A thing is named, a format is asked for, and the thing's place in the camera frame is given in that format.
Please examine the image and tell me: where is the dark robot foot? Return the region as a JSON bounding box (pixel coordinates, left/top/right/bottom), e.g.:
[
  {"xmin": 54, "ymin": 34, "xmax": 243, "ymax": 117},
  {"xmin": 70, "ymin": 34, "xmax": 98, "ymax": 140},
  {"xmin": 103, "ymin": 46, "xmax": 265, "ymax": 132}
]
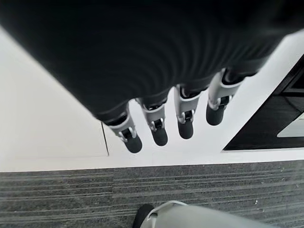
[{"xmin": 133, "ymin": 204, "xmax": 155, "ymax": 228}]

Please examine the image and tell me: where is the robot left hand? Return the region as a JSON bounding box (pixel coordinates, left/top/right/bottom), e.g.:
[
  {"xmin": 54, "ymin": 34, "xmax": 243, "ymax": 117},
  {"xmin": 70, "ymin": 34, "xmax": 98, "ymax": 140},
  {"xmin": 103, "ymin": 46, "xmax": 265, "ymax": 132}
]
[{"xmin": 0, "ymin": 0, "xmax": 304, "ymax": 153}]

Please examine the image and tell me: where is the white kitchen cabinet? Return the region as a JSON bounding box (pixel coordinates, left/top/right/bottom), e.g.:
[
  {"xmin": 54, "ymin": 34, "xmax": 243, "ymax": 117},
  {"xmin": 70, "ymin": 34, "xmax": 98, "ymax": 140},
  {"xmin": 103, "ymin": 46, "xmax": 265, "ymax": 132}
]
[{"xmin": 0, "ymin": 26, "xmax": 304, "ymax": 172}]

